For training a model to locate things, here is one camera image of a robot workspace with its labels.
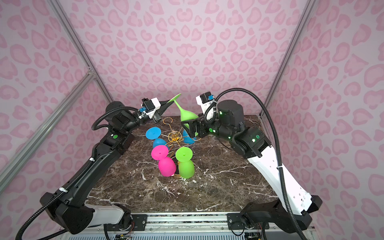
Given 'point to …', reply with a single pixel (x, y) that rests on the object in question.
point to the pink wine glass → (166, 165)
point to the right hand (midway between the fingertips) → (190, 118)
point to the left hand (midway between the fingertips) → (170, 96)
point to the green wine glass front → (186, 165)
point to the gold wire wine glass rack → (175, 138)
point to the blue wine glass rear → (187, 139)
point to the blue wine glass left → (153, 133)
